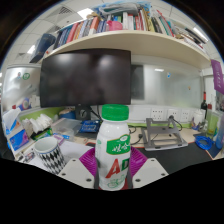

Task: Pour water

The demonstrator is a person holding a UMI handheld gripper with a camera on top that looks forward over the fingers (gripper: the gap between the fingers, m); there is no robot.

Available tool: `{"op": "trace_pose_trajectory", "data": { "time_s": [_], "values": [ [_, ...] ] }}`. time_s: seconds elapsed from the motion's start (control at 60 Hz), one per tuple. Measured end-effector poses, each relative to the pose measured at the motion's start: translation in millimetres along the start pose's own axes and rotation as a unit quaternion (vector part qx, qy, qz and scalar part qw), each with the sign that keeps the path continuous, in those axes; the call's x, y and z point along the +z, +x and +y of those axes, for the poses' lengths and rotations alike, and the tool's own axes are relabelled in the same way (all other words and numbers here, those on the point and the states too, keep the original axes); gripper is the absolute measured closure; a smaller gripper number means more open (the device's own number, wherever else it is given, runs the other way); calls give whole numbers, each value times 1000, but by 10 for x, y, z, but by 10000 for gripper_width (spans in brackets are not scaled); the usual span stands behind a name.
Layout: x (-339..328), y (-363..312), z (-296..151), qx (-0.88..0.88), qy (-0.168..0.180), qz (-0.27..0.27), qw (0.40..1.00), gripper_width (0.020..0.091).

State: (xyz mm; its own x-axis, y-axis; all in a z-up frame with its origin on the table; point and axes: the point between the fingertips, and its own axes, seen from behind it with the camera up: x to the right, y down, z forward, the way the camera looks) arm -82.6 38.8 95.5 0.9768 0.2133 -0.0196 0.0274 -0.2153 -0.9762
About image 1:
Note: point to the black computer monitor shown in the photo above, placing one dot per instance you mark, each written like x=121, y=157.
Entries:
x=85, y=78

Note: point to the tissue box with white tissue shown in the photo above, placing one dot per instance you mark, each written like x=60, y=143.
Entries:
x=10, y=120

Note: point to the black red-edged desk mat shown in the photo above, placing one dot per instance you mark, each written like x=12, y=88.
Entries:
x=180, y=160

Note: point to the dark wine bottle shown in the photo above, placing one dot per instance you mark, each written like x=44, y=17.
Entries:
x=204, y=103

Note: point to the white tissue pile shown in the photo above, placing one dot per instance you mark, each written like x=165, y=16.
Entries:
x=38, y=123

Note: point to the white wall socket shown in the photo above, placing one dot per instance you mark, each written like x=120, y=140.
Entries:
x=157, y=114
x=173, y=115
x=185, y=116

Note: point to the grey metal laptop stand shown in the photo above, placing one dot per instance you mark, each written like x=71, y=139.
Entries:
x=166, y=143

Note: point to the green packet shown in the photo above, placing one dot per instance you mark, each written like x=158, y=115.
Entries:
x=41, y=134

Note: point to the white plastic jar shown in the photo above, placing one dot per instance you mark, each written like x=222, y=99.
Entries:
x=198, y=118

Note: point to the black white checkered mug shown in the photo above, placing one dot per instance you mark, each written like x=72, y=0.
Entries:
x=50, y=156

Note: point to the purple hanging banner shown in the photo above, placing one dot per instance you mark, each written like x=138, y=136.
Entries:
x=218, y=76

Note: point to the blue electronics box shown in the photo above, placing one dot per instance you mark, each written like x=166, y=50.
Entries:
x=90, y=126

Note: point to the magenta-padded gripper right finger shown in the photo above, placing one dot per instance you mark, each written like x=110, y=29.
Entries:
x=148, y=171

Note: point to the white written paper sheet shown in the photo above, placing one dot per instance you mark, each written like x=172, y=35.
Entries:
x=71, y=148

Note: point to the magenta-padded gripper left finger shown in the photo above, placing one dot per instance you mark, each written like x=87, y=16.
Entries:
x=78, y=171

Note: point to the blue tissue packet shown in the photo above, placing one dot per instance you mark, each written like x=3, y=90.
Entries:
x=18, y=140

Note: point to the clear plastic box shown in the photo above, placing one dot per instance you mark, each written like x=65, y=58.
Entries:
x=66, y=126

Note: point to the white drink bottle green cap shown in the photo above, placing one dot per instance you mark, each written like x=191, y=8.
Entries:
x=112, y=150

